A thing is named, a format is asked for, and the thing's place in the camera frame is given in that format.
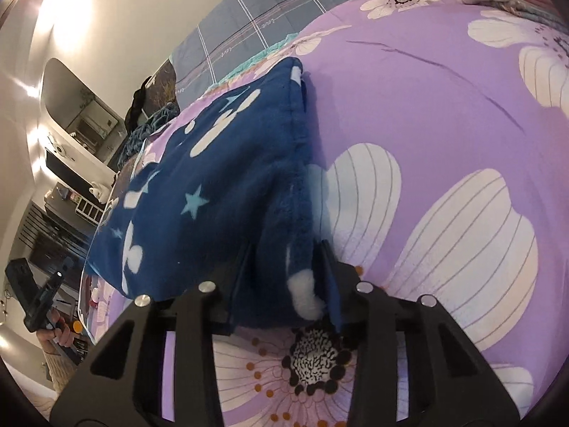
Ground person's left hand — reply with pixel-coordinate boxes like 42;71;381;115
41;308;75;350

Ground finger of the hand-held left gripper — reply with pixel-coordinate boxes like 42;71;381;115
41;258;75;304

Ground person's left forearm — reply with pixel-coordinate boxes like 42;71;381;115
42;340;85;394

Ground purple floral bedsheet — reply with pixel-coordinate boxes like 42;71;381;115
80;0;569;427

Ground dark shelf cabinet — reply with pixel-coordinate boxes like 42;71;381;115
13;187;96;288

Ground blue star print fleece jacket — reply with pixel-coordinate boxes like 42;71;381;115
84;56;345;332

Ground blue plaid blanket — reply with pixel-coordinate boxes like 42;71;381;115
170;0;438;94

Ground black clothes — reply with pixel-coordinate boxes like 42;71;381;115
123;75;154;132

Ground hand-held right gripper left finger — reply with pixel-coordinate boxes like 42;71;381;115
50;242;255;427

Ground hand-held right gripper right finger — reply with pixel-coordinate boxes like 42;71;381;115
313;239;522;427

